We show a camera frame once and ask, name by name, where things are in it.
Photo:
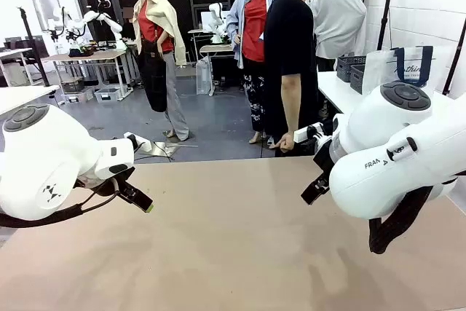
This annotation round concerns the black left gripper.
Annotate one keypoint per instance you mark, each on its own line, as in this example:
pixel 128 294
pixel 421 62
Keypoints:
pixel 109 183

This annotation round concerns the mannequin with cream jacket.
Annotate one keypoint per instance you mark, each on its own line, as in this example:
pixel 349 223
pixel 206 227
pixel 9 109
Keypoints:
pixel 160 52

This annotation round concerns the brown background robot table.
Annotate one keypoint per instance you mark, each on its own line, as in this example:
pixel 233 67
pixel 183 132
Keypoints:
pixel 216 49

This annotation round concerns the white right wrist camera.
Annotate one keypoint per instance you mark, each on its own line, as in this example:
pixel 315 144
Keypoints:
pixel 309 132

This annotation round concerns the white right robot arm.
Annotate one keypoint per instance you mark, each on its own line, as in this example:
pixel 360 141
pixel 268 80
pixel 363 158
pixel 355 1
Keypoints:
pixel 393 150

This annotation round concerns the grey plastic storage bin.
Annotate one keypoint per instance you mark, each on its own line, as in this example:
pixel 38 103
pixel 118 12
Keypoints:
pixel 74 87

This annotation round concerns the brown-topped background table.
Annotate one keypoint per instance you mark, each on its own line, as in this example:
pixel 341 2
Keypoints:
pixel 87 57

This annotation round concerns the silver mannequin base plate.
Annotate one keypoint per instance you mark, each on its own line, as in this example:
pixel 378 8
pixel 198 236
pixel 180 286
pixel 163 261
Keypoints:
pixel 171 148

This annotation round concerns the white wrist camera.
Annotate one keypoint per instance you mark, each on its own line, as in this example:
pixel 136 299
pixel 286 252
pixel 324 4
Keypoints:
pixel 309 132
pixel 140 143

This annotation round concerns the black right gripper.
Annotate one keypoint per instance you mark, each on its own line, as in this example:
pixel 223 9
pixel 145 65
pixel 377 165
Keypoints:
pixel 324 160

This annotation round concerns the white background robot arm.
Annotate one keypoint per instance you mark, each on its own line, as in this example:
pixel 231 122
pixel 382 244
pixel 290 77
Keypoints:
pixel 105 21
pixel 217 21
pixel 62 21

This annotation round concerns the person in black T-shirt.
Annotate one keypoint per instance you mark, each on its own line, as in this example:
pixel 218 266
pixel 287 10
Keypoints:
pixel 291 41

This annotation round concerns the white side table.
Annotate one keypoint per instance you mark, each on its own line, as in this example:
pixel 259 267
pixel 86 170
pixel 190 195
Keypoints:
pixel 22 96

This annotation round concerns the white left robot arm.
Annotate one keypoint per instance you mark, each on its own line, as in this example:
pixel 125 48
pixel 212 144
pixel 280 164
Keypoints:
pixel 43 165

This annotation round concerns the clear plastic storage bin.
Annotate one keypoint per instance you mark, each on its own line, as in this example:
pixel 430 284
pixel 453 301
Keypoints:
pixel 107 95

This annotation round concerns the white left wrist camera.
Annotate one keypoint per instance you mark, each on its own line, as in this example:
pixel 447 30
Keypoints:
pixel 140 143

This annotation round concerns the mannequin with blue shirt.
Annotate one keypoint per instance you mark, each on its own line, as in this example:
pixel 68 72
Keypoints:
pixel 251 41

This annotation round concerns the black slanted stand pole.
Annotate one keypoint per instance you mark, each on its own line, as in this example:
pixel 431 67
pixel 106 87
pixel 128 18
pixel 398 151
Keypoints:
pixel 455 59

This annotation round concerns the person's right forearm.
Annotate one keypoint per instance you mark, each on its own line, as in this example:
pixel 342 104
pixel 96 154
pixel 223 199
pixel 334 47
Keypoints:
pixel 291 107

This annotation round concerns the person's right hand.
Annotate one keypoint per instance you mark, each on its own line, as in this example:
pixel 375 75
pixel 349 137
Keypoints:
pixel 285 141

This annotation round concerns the translucent plastic container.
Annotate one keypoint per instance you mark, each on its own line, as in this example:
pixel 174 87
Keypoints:
pixel 204 76

